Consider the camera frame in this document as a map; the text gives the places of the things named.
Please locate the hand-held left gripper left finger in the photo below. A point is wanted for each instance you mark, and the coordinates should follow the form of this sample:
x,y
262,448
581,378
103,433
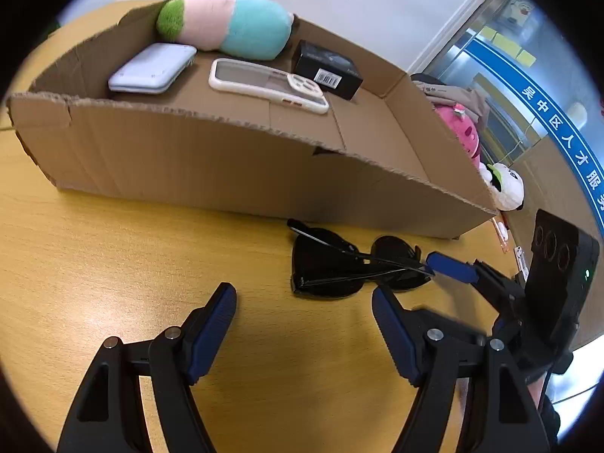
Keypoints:
x,y
212,330

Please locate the pink pen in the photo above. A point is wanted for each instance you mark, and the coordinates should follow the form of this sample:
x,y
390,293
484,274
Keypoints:
x,y
501,236

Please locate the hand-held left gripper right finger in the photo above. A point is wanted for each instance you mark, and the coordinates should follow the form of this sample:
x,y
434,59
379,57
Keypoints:
x,y
391,325

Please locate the wooden desk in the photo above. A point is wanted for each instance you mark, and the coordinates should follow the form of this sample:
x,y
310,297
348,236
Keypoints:
x,y
118,245

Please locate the blue glass door banner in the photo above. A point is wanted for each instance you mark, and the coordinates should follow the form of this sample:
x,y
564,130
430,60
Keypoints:
x,y
557,127

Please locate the black charger package box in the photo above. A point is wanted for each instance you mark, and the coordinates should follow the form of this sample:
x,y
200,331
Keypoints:
x,y
325,68

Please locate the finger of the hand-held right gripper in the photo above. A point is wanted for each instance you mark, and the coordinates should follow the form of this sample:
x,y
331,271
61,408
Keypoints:
x,y
453,266

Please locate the black sunglasses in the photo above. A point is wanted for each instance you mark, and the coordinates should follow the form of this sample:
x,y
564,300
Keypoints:
x,y
325,269

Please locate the pink pig plush toy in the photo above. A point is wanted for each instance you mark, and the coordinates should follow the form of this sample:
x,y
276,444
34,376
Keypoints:
x,y
245,28

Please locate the brown cardboard box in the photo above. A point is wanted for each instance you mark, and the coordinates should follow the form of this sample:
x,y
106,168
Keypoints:
x,y
165,160

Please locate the cartoon picture on glass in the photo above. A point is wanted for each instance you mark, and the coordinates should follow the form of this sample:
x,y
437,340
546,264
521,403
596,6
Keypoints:
x,y
519,14

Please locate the pile of beige clothes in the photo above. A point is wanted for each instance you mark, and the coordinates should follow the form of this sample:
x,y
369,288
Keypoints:
x,y
453,92

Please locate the lavender device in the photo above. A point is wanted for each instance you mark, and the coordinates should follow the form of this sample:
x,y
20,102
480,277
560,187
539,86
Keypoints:
x,y
151,68

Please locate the yellow sticky note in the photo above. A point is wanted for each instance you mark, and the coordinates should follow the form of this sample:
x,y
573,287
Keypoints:
x,y
507,45
526,57
488,33

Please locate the white clear phone case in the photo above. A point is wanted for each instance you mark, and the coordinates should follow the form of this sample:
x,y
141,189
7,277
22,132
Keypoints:
x,y
217,80

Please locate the magenta plush toy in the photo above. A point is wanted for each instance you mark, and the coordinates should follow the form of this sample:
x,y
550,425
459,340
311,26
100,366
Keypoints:
x,y
460,134

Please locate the white panda plush toy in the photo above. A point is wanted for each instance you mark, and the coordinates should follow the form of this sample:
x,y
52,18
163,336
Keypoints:
x,y
507,188

